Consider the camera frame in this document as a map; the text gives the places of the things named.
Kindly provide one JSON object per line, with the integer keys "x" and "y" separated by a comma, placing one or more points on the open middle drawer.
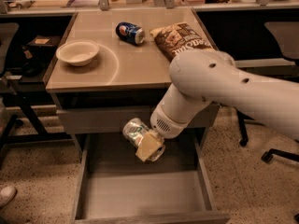
{"x": 115, "y": 187}

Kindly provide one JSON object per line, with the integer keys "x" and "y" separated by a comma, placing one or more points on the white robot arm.
{"x": 200, "y": 77}

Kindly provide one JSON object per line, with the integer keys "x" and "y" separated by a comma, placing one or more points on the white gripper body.
{"x": 163, "y": 124}

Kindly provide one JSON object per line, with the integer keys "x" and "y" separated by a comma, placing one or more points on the dark bottle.
{"x": 32, "y": 66}

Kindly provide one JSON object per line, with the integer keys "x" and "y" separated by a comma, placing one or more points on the grey chair left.
{"x": 7, "y": 32}

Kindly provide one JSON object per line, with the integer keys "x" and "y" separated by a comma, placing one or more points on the closed top drawer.
{"x": 102, "y": 119}

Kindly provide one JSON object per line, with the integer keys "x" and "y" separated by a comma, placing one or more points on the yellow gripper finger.
{"x": 151, "y": 147}

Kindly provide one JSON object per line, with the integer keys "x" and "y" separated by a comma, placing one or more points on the grey drawer cabinet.
{"x": 121, "y": 74}

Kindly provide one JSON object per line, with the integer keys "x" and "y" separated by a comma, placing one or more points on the white bowl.
{"x": 77, "y": 53}

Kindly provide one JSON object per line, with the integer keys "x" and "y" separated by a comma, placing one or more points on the white shoe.
{"x": 7, "y": 194}

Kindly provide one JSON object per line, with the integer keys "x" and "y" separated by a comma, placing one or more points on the brown chips bag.
{"x": 173, "y": 39}

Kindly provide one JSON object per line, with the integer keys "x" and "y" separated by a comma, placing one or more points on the blue pepsi can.
{"x": 130, "y": 33}

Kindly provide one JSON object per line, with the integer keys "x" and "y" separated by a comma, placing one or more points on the black office chair base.
{"x": 268, "y": 155}

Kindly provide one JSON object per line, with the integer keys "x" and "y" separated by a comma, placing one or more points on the black box on shelf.
{"x": 44, "y": 47}

